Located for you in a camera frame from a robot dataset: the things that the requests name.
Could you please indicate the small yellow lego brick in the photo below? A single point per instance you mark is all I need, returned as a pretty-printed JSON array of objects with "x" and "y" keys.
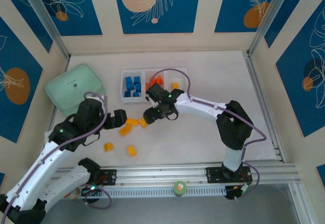
[{"x": 108, "y": 146}]

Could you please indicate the mint green zipper case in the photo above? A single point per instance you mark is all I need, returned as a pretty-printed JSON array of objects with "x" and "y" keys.
[{"x": 73, "y": 81}]

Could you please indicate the white plastic bin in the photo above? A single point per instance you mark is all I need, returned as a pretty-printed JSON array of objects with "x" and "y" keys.
[
  {"x": 134, "y": 100},
  {"x": 165, "y": 79},
  {"x": 180, "y": 80}
]

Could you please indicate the aluminium frame post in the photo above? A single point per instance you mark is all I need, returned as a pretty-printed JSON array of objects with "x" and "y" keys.
[{"x": 271, "y": 15}]

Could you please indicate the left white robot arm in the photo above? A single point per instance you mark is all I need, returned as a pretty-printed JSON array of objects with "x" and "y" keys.
[{"x": 38, "y": 169}]

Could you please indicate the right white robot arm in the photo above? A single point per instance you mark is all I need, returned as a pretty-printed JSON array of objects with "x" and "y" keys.
[{"x": 203, "y": 109}]

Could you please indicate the yellow curved lego brick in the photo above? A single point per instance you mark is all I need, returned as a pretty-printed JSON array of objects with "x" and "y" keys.
[{"x": 125, "y": 130}]

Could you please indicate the long aluminium base rail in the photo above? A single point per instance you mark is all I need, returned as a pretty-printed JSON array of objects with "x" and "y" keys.
[{"x": 157, "y": 174}]

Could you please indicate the aluminium side rail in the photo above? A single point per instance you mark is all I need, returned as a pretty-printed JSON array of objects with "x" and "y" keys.
[
  {"x": 54, "y": 114},
  {"x": 259, "y": 94}
]

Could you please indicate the green cylinder with sticker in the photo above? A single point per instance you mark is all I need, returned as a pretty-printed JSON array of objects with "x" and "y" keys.
[{"x": 179, "y": 188}]

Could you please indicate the large blue lego brick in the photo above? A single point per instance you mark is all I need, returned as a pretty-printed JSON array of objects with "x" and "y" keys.
[{"x": 130, "y": 85}]

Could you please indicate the black base electronics box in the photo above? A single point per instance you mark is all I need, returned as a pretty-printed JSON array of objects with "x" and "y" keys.
[
  {"x": 92, "y": 191},
  {"x": 236, "y": 192}
]

